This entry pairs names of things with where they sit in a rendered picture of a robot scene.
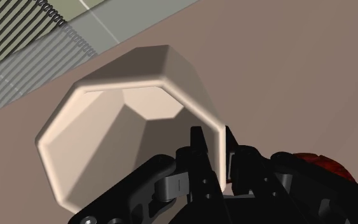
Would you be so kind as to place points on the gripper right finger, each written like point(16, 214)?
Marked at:
point(259, 176)

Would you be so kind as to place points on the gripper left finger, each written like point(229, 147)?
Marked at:
point(197, 173)

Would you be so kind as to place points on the beige octagonal cup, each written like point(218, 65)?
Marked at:
point(104, 149)

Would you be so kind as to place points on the dark red round object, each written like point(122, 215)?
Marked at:
point(330, 165)

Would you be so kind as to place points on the striped rug with fringe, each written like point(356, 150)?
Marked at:
point(14, 40)

